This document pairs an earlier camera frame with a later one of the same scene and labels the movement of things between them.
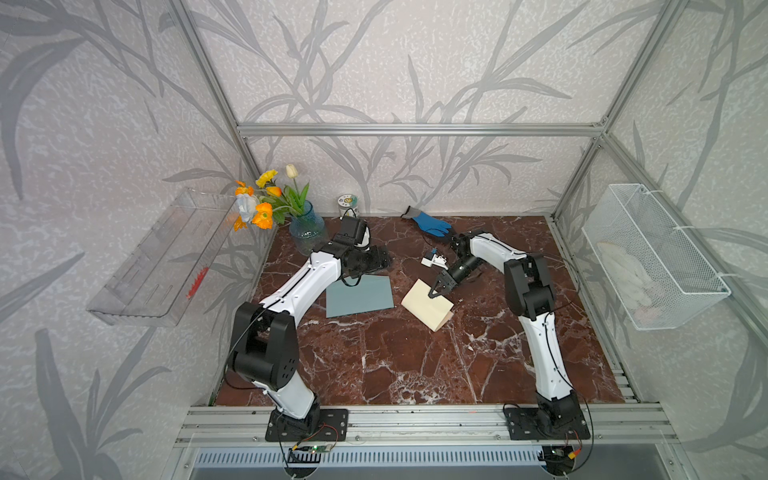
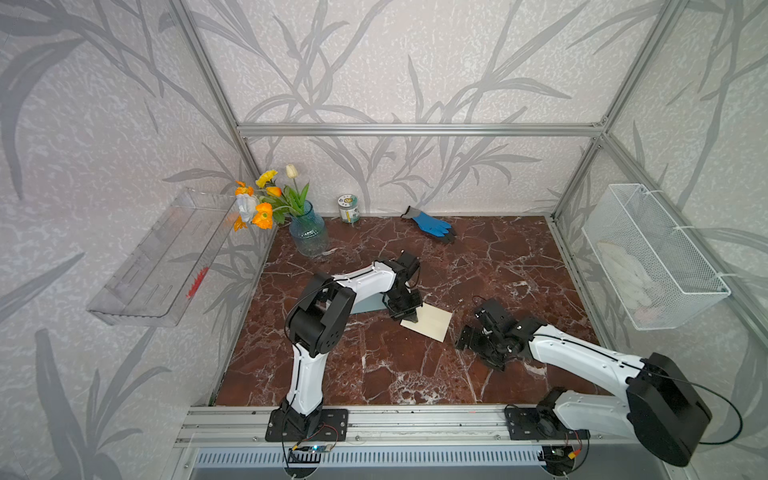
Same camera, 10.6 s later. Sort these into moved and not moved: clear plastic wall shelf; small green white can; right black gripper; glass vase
Moved: right black gripper
Not moved: clear plastic wall shelf; small green white can; glass vase
